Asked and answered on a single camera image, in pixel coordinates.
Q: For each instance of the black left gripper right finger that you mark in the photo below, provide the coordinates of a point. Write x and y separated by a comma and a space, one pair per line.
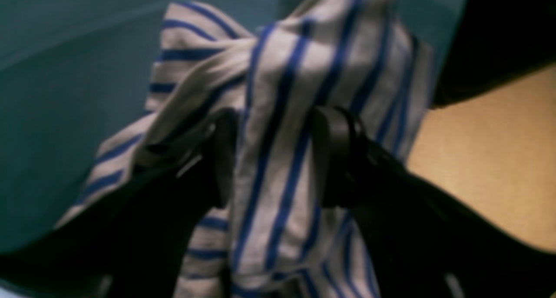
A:
424, 243

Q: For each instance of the blue white striped T-shirt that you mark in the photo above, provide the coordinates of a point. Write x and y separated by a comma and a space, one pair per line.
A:
273, 235

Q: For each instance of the teal table cloth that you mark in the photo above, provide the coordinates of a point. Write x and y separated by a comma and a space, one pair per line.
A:
72, 73

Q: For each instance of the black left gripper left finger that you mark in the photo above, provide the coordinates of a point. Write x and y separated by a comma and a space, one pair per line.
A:
130, 243

